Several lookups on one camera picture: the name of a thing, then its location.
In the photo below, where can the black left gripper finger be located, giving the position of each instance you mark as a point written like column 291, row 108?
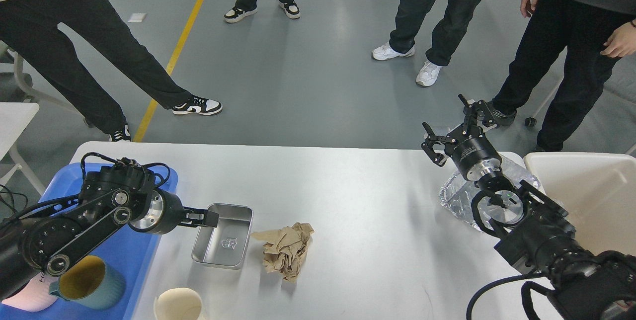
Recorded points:
column 192, row 217

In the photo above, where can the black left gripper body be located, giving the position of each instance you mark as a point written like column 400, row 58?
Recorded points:
column 164, row 214

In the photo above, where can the pink ribbed mug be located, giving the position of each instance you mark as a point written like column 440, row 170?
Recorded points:
column 34, row 296

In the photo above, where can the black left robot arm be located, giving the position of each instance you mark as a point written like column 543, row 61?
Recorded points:
column 52, row 236

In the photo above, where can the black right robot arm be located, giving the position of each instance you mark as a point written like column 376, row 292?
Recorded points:
column 534, row 235

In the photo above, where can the white plastic bin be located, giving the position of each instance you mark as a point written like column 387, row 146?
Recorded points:
column 599, row 192

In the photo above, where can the person in beige top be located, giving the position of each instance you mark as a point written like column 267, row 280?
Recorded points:
column 31, row 28

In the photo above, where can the grey wheeled chair base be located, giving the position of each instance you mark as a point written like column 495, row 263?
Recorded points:
column 17, row 86

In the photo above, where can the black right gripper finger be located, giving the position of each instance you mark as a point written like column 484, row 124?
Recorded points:
column 439, row 148
column 478, row 118

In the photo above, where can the person in grey sweater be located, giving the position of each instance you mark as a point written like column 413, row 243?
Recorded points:
column 594, row 33

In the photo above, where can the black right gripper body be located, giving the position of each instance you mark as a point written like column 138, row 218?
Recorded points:
column 476, row 157

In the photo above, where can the aluminium foil container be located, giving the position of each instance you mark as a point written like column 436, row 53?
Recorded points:
column 457, row 194

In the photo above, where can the beige paper cup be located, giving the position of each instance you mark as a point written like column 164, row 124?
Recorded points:
column 179, row 304

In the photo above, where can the crumpled brown paper napkin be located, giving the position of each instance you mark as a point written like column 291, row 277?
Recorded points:
column 285, row 250

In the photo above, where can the teal mug yellow inside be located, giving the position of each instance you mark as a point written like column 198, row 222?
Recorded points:
column 91, row 283

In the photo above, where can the stainless steel rectangular tray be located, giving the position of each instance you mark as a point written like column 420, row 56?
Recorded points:
column 225, row 246

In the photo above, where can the white side table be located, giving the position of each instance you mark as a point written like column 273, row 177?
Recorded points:
column 14, row 118

